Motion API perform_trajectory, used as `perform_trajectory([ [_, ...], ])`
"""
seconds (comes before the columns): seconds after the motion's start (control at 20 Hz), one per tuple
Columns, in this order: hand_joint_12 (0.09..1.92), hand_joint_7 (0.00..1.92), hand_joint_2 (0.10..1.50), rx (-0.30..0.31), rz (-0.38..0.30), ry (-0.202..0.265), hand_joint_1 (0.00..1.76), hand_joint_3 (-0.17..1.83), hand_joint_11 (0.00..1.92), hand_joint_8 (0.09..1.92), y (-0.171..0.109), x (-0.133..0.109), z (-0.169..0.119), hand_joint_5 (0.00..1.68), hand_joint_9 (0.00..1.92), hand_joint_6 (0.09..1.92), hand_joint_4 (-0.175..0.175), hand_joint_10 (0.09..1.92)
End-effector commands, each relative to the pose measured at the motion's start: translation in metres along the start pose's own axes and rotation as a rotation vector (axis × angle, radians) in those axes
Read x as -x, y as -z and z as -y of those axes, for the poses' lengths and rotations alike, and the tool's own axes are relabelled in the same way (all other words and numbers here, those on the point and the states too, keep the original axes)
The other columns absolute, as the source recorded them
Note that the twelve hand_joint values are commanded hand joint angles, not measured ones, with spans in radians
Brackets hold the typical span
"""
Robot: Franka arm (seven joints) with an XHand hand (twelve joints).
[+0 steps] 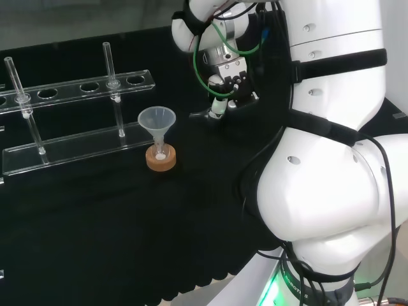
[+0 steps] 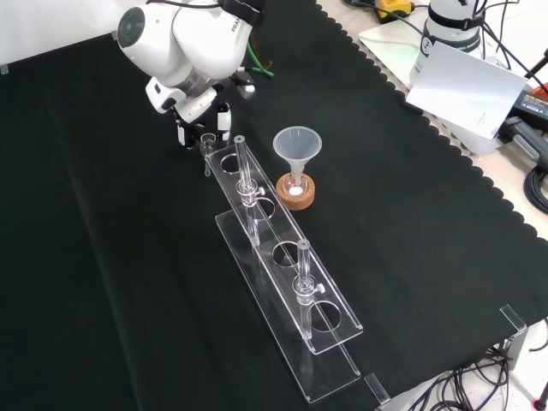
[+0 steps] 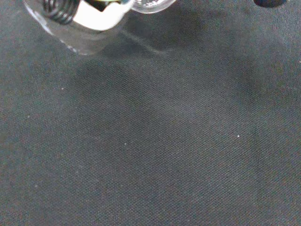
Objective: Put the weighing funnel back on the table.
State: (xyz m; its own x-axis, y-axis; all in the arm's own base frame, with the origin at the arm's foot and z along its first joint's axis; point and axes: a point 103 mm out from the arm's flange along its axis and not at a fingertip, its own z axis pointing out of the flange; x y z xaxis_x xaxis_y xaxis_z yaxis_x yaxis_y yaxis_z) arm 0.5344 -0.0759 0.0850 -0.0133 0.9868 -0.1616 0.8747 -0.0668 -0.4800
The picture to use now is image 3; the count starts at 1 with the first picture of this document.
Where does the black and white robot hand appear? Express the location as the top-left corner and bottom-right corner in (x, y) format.
(41, 0), (133, 32)

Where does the black table cloth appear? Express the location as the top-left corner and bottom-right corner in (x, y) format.
(0, 0), (301, 226)

